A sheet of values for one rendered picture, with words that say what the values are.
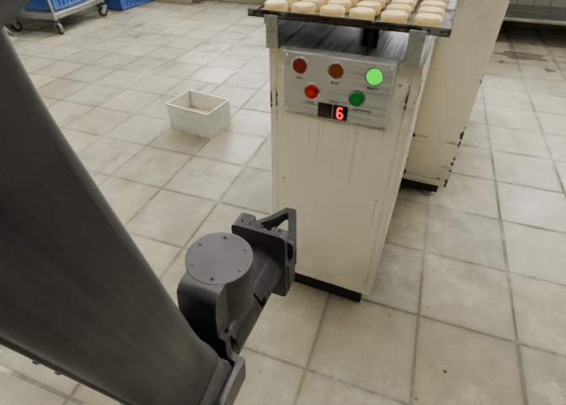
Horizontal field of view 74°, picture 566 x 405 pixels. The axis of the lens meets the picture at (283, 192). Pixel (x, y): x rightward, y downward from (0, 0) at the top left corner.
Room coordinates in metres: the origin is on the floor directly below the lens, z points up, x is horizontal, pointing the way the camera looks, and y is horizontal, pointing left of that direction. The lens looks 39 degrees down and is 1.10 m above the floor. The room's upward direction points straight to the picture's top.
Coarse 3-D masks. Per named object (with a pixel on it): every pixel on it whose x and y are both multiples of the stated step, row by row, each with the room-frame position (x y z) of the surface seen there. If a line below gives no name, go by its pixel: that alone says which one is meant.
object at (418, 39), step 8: (416, 32) 0.71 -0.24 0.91; (424, 32) 0.70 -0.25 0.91; (408, 40) 0.72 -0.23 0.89; (416, 40) 0.71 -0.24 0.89; (424, 40) 0.70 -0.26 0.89; (408, 48) 0.72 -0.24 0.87; (416, 48) 0.71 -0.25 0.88; (424, 48) 0.82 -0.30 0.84; (408, 56) 0.72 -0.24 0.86; (416, 56) 0.71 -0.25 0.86; (408, 64) 0.71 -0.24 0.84; (416, 64) 0.71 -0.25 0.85
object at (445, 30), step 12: (420, 0) 0.98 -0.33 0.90; (456, 0) 0.98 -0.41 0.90; (252, 12) 0.84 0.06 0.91; (264, 12) 0.83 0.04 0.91; (276, 12) 0.82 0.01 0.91; (288, 12) 0.81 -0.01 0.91; (336, 24) 0.77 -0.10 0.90; (348, 24) 0.76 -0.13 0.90; (360, 24) 0.76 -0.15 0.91; (372, 24) 0.75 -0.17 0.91; (384, 24) 0.74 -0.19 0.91; (396, 24) 0.73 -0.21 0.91; (408, 24) 0.72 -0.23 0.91; (444, 24) 0.77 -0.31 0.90; (444, 36) 0.70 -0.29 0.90
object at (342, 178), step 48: (336, 48) 0.82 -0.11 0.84; (384, 48) 0.82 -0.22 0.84; (432, 48) 1.06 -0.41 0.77; (288, 144) 0.84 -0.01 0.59; (336, 144) 0.79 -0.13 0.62; (384, 144) 0.75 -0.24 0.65; (288, 192) 0.84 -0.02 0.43; (336, 192) 0.79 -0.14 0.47; (384, 192) 0.74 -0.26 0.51; (336, 240) 0.78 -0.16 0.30; (384, 240) 0.86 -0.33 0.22; (336, 288) 0.80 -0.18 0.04
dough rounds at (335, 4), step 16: (272, 0) 0.88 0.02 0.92; (288, 0) 0.90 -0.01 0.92; (304, 0) 0.89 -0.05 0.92; (320, 0) 0.88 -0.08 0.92; (336, 0) 0.88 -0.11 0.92; (352, 0) 0.91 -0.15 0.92; (368, 0) 0.89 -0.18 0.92; (384, 0) 0.89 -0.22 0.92; (400, 0) 0.88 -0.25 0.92; (416, 0) 0.92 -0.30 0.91; (432, 0) 0.89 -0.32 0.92; (336, 16) 0.80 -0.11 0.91; (352, 16) 0.79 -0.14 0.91; (368, 16) 0.78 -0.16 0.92; (384, 16) 0.76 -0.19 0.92; (400, 16) 0.75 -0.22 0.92; (416, 16) 0.75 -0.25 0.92; (432, 16) 0.75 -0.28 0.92
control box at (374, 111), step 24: (288, 48) 0.83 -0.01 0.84; (288, 72) 0.81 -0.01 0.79; (312, 72) 0.79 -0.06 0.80; (360, 72) 0.75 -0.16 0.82; (384, 72) 0.73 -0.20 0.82; (288, 96) 0.81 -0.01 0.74; (336, 96) 0.77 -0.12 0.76; (384, 96) 0.73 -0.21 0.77; (360, 120) 0.74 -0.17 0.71; (384, 120) 0.72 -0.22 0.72
